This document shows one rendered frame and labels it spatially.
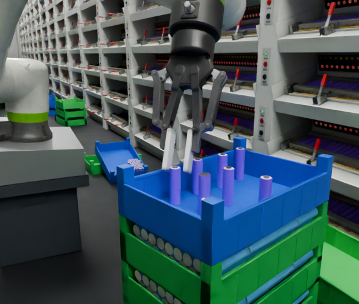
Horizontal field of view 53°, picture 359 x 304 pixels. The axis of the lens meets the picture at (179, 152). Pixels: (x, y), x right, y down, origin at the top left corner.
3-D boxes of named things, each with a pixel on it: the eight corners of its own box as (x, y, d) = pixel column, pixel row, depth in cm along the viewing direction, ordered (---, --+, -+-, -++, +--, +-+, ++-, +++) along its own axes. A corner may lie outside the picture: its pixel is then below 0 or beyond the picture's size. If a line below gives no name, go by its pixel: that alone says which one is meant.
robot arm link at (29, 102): (-12, 119, 112) (-15, 55, 107) (32, 113, 125) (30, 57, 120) (15, 125, 106) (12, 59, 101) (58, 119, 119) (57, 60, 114)
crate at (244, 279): (210, 323, 45) (212, 267, 43) (120, 258, 59) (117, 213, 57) (324, 241, 64) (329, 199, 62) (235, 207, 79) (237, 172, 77)
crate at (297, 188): (212, 267, 43) (214, 204, 41) (117, 213, 57) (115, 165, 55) (329, 199, 62) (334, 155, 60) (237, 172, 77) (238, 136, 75)
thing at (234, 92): (257, 108, 134) (250, 72, 129) (181, 93, 186) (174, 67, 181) (297, 89, 141) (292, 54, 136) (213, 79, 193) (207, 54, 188)
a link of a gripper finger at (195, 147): (196, 123, 61) (213, 123, 60) (192, 152, 60) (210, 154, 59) (194, 120, 59) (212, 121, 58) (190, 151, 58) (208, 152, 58)
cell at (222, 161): (222, 189, 66) (223, 155, 65) (214, 186, 68) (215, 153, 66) (228, 186, 67) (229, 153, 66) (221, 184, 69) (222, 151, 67)
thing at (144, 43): (173, 53, 189) (166, 26, 183) (133, 53, 241) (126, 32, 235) (205, 41, 196) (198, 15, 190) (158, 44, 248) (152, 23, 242)
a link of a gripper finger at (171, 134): (171, 128, 59) (167, 128, 59) (165, 170, 58) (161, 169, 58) (176, 132, 62) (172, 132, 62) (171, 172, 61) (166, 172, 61)
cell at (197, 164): (196, 195, 63) (197, 160, 61) (189, 192, 64) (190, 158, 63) (204, 193, 64) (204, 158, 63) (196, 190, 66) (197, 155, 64)
